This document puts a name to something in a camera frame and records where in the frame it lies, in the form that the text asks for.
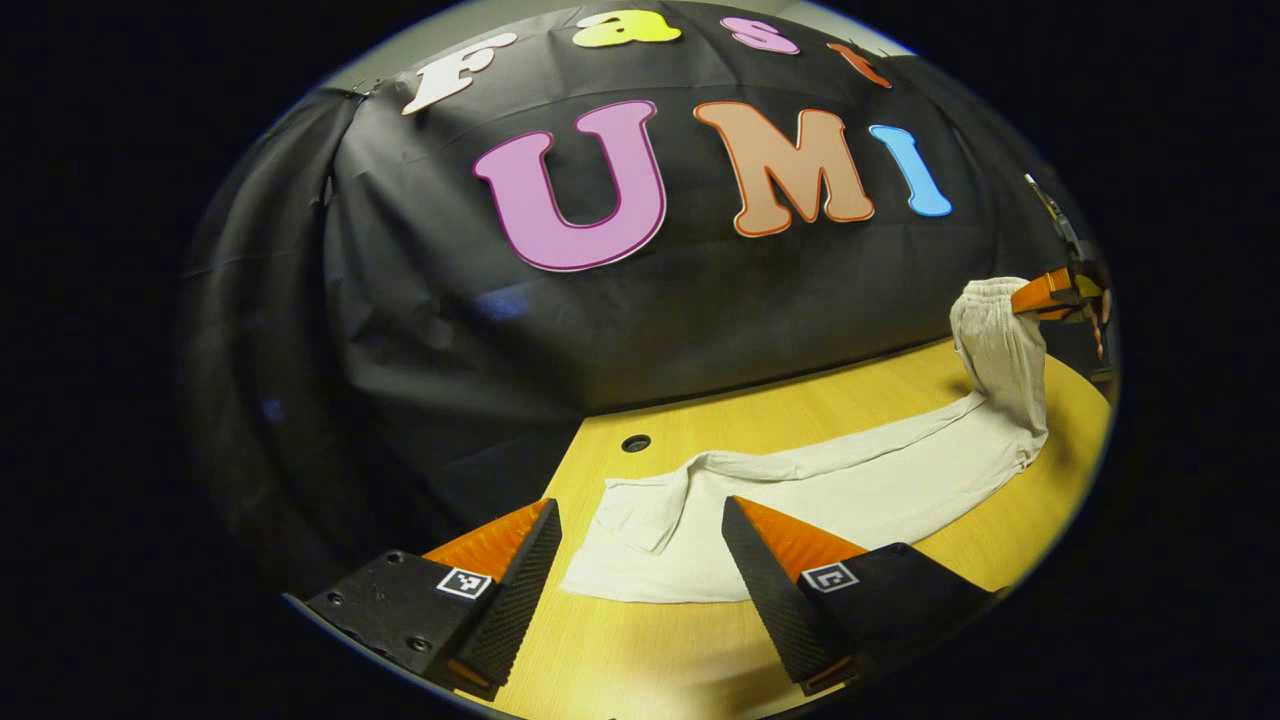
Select white jeans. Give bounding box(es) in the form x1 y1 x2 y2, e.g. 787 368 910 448
560 277 1051 606

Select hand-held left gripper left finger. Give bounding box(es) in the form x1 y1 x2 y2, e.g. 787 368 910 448
300 497 563 701

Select black backdrop cloth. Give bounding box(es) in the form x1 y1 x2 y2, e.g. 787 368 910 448
180 0 1116 601

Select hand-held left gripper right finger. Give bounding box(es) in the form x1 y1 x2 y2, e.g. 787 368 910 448
720 495 1001 698

